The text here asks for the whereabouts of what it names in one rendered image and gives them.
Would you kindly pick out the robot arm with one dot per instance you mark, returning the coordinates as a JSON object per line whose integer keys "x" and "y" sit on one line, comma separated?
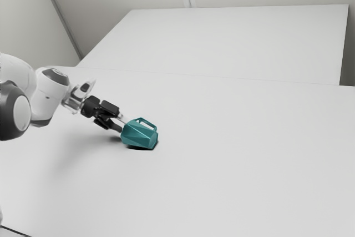
{"x": 44, "y": 92}

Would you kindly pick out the teal faceted mug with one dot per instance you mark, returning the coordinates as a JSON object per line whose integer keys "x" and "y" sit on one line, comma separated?
{"x": 140, "y": 135}

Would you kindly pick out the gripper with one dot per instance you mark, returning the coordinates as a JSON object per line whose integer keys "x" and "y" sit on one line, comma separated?
{"x": 95, "y": 106}

